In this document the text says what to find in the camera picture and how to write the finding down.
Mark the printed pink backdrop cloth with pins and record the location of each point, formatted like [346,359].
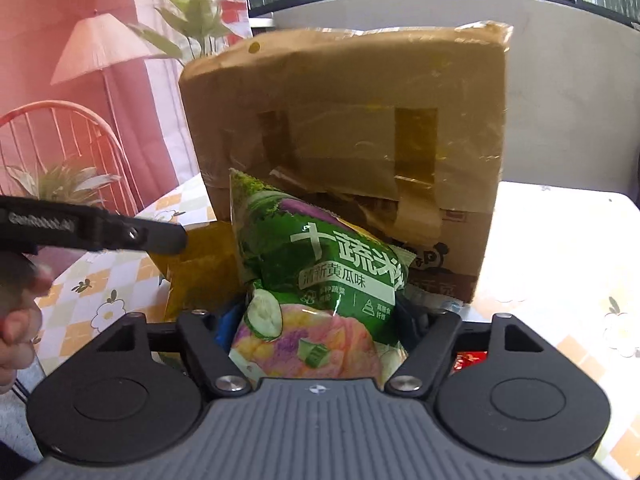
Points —
[65,60]

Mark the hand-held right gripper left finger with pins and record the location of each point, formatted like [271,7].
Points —
[227,327]

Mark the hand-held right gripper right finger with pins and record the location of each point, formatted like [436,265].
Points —
[426,347]

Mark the pale blue snack packet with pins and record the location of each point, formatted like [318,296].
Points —
[435,302]

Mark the chequered flower tablecloth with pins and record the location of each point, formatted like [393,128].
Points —
[550,240]

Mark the mustard yellow snack packet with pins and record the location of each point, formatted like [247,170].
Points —
[200,270]

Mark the green vegetable snack packet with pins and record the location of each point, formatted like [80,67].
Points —
[320,280]

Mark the taped brown cardboard box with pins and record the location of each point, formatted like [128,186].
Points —
[350,125]

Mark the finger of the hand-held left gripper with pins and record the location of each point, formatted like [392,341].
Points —
[150,237]

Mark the red snack packet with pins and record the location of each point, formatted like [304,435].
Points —
[469,360]

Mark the person's left hand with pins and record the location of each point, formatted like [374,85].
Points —
[17,330]

